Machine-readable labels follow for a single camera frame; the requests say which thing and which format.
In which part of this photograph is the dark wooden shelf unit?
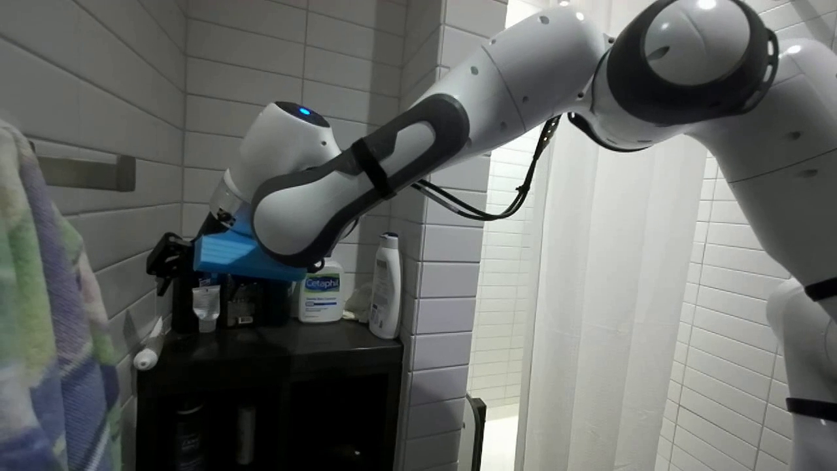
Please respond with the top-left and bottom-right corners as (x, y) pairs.
(132, 317), (404, 471)

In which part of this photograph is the striped green blue towel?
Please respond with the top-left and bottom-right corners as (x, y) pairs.
(0, 117), (125, 471)

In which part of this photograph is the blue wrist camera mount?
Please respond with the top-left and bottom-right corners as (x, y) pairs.
(191, 206), (308, 286)

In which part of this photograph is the dark bottle with label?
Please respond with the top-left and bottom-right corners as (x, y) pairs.
(173, 401), (211, 471)

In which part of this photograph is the dark rectangular box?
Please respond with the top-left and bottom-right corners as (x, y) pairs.
(219, 279), (268, 330)

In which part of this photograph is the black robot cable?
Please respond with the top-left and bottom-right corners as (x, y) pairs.
(410, 113), (564, 223)

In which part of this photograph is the white plastic bottle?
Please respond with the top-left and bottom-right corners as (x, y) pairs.
(368, 231), (404, 342)

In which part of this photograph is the white shower curtain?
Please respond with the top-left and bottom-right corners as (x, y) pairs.
(513, 113), (708, 471)

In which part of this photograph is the slim pale bottle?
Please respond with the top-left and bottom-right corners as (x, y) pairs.
(234, 403), (262, 469)

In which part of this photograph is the black strap on robot base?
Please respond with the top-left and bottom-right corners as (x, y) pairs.
(803, 274), (837, 303)
(781, 396), (837, 424)

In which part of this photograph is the white blue pump lotion bottle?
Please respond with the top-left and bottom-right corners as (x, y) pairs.
(295, 260), (347, 326)

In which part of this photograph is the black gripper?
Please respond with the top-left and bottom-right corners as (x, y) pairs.
(143, 231), (200, 301)

